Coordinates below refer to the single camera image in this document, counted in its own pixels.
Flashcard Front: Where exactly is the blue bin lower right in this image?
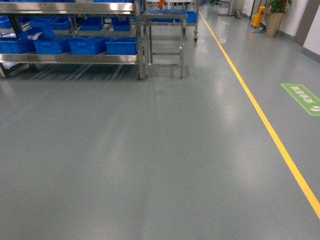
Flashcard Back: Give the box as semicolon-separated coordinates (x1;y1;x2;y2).
105;37;138;56

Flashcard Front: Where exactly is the blue bin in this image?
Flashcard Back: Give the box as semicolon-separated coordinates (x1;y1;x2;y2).
33;37;73;55
69;37;114;55
105;37;138;56

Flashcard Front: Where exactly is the small stainless steel table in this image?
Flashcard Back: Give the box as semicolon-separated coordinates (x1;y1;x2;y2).
139;9;188;78

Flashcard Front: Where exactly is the blue bin lower middle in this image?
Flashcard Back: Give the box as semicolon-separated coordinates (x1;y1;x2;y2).
69;37;114;55

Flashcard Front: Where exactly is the blue bin lower left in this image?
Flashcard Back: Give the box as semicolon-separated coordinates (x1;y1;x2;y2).
33;37;73;55

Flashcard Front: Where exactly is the yellow mop bucket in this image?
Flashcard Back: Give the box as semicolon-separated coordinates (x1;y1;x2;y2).
252;6;266;28

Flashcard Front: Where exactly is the stainless steel flow rack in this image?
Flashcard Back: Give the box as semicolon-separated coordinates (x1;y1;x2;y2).
0;0;145;79

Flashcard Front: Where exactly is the potted plant beige pot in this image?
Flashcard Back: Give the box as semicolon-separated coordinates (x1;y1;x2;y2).
265;0;292;38

